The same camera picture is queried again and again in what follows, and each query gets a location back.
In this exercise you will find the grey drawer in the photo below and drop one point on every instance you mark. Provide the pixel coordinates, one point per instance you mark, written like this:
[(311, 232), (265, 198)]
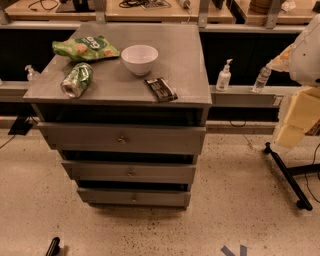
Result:
[(131, 197), (123, 138), (129, 172)]

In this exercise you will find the wooden desk with cables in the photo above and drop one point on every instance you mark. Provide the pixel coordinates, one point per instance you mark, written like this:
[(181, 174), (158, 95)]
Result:
[(231, 12)]

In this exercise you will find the black box under shelf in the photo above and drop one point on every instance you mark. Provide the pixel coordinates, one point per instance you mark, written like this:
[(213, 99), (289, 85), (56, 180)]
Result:
[(21, 126)]

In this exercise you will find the small pump bottle left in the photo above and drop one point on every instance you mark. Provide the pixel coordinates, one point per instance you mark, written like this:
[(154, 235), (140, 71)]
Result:
[(32, 74)]

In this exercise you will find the grey top drawer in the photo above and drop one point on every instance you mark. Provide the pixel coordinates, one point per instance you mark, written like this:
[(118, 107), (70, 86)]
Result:
[(123, 138)]

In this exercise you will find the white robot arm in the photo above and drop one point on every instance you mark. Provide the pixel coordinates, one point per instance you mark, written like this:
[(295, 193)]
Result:
[(301, 60)]

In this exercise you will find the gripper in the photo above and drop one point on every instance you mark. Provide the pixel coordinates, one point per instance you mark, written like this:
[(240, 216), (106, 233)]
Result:
[(306, 61)]

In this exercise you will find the white bowl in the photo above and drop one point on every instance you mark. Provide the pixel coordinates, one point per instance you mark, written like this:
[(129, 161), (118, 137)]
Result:
[(139, 59)]

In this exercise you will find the green soda can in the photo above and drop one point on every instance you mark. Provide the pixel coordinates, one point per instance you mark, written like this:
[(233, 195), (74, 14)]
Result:
[(77, 80)]

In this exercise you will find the grey bottom drawer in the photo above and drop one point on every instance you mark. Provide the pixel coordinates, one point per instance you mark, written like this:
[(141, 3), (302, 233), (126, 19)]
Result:
[(131, 197)]

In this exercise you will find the white pump sanitizer bottle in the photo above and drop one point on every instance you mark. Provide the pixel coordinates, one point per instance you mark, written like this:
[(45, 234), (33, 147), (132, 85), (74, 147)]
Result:
[(224, 77)]

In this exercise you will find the green chip bag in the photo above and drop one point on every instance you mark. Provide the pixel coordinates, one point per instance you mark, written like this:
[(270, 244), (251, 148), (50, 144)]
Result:
[(85, 48)]

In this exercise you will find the black object on floor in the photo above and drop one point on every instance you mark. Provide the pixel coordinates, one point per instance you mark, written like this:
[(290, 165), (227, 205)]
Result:
[(53, 249)]

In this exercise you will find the grey drawer cabinet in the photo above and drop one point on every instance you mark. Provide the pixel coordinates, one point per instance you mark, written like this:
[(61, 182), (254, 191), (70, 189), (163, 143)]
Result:
[(117, 96)]

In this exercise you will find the black wheeled stand base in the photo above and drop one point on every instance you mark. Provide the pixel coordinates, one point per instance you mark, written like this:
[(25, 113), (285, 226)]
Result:
[(290, 172)]

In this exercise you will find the grey middle drawer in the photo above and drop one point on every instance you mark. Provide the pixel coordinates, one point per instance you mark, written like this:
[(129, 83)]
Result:
[(129, 172)]

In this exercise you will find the clear water bottle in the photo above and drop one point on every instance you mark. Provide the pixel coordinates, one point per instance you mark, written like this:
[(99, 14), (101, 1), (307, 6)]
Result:
[(262, 79)]

